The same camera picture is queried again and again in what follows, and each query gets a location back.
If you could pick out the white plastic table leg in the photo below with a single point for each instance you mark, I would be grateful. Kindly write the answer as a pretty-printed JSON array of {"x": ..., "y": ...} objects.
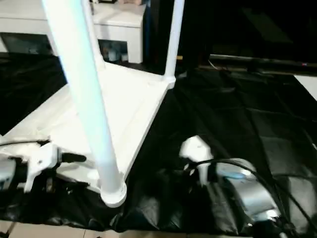
[
  {"x": 173, "y": 37},
  {"x": 97, "y": 44},
  {"x": 86, "y": 86}
]

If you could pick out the white plastic table top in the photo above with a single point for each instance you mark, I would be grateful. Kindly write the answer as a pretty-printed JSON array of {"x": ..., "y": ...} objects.
[{"x": 128, "y": 104}]

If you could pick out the black table mat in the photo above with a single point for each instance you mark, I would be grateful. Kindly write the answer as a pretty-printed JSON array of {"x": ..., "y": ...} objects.
[{"x": 223, "y": 111}]

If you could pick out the white jar in cabinet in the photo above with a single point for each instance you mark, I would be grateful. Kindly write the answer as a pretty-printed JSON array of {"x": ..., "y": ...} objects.
[{"x": 112, "y": 56}]

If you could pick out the white glass-door cabinet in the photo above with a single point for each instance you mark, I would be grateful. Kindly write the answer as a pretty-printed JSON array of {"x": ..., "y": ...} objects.
[{"x": 119, "y": 27}]

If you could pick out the black rod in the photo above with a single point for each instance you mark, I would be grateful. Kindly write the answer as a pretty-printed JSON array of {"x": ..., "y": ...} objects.
[{"x": 247, "y": 60}]

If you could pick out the white board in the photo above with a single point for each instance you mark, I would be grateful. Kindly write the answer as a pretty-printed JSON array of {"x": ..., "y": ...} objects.
[{"x": 309, "y": 86}]

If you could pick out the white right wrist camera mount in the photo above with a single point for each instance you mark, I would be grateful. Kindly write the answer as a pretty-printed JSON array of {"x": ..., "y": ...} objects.
[{"x": 195, "y": 148}]

